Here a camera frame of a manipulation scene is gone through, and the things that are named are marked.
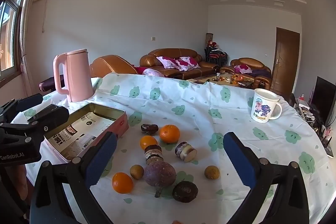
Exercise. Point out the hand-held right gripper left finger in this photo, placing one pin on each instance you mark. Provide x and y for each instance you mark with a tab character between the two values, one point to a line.
101	158

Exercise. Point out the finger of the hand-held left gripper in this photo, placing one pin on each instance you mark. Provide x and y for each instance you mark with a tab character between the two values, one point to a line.
51	116
21	104

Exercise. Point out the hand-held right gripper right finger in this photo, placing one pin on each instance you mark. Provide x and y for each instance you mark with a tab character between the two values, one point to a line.
240	161

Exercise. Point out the small orange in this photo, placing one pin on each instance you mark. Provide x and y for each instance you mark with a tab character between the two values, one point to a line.
147	142
122	182

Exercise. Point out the pink metal tin box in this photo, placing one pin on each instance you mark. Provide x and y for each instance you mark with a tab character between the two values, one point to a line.
115	124

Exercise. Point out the brown round longan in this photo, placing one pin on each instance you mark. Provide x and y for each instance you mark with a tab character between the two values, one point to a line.
136	172
212	172

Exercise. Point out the printed paper leaflet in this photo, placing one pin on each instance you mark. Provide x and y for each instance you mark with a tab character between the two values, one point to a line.
78	132

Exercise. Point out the pink electric kettle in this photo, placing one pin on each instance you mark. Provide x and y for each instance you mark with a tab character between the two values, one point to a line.
78	74

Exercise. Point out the dark brown date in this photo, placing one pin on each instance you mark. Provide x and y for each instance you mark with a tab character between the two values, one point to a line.
149	128

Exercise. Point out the white cartoon print mug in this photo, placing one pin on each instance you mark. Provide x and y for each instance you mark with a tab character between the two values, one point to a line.
262	107

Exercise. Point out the purple passion fruit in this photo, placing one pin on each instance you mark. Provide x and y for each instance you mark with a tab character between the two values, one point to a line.
159	174

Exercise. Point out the white green cloud tablecloth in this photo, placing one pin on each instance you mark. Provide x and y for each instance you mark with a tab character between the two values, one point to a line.
199	108

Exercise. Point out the large orange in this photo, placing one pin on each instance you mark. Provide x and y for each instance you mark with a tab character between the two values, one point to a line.
169	134

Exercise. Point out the light curtain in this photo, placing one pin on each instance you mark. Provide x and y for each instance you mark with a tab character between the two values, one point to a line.
27	29

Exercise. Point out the window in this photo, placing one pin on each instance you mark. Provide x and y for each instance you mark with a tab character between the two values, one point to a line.
10	29

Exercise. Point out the brown leather recliner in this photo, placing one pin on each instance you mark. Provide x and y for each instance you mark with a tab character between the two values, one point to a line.
110	65

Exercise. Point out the cluttered television cabinet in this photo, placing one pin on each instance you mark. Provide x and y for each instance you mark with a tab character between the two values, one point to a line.
307	113

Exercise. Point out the cluttered coffee table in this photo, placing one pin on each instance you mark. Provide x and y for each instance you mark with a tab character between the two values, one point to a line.
223	79

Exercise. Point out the purple blanket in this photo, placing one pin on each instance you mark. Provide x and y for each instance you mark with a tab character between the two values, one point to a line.
261	74

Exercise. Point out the pink floral pillow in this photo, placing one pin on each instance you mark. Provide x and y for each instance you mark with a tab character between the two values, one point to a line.
188	63
168	62
242	69

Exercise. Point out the brown leather armchair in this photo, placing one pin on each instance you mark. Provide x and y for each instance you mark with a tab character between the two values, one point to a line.
260	66

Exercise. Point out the pink bolster pillow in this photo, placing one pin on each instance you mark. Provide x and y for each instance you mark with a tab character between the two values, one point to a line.
152	72

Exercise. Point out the brown leather three-seat sofa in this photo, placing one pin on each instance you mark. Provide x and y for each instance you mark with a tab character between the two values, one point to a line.
207	66

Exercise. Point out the black television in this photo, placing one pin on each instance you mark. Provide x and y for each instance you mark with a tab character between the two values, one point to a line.
325	98

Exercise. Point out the stack of dark chairs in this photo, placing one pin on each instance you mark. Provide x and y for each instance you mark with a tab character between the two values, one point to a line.
215	54

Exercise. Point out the brown wooden door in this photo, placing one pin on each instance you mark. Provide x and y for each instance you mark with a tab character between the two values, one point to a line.
284	61

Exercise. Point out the tall patterned vase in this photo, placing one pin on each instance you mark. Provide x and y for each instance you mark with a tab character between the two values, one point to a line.
209	39

